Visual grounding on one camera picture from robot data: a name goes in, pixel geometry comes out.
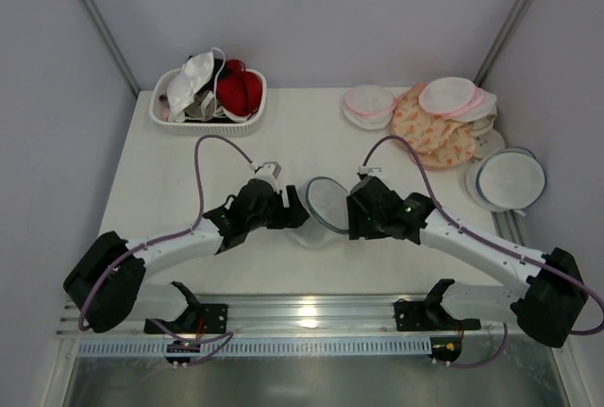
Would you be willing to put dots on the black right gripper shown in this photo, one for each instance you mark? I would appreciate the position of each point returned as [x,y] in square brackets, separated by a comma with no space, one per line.
[358,213]

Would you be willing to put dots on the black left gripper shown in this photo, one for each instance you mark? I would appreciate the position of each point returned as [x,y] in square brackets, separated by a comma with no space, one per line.
[285,211]

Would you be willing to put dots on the white mesh laundry bag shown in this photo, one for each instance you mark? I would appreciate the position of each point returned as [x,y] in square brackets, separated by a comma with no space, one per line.
[324,199]

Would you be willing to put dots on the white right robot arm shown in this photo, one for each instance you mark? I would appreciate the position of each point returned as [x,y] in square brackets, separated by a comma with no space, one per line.
[542,293]

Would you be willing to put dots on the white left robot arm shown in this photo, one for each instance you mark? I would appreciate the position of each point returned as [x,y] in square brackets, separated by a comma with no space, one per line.
[110,283]

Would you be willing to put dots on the orange floral laundry bag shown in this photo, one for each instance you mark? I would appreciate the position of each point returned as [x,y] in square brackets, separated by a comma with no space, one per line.
[439,143]

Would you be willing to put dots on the pink trimmed bag left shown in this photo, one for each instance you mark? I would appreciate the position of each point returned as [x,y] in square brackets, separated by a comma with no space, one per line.
[368,106]

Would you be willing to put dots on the pink trimmed bag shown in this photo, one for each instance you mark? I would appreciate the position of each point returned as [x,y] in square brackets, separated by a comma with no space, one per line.
[368,106]
[458,99]

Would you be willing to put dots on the red bra in basket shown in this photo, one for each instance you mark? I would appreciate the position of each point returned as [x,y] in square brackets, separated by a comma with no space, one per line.
[239,91]

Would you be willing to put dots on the grey trimmed laundry bag stack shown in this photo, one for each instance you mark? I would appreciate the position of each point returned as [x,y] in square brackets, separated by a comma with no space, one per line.
[508,180]

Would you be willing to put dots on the pink trimmed bag right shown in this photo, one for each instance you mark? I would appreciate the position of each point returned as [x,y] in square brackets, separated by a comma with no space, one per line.
[458,99]

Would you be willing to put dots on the beige bra in basket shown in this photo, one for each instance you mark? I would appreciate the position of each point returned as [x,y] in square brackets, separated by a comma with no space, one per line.
[204,108]

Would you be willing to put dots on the white bra in basket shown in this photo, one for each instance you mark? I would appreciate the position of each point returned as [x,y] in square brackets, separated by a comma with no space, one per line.
[182,89]

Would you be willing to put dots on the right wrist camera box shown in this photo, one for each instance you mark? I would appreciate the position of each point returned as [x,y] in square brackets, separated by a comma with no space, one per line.
[368,171]

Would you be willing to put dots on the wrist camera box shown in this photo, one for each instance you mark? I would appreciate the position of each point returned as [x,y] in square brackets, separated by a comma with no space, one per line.
[368,171]
[269,172]

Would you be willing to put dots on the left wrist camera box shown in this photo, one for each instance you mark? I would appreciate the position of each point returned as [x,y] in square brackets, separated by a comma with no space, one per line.
[269,172]

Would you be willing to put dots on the aluminium mounting rail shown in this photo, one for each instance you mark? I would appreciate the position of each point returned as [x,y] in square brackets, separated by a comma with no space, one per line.
[309,316]

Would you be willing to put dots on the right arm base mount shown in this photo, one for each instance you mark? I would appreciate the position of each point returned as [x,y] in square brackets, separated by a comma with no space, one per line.
[423,316]

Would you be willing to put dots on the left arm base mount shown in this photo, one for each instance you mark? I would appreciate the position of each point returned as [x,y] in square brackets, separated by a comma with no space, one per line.
[205,318]

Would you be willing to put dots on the grey slotted cable duct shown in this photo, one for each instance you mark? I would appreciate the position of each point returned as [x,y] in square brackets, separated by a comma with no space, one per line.
[258,347]

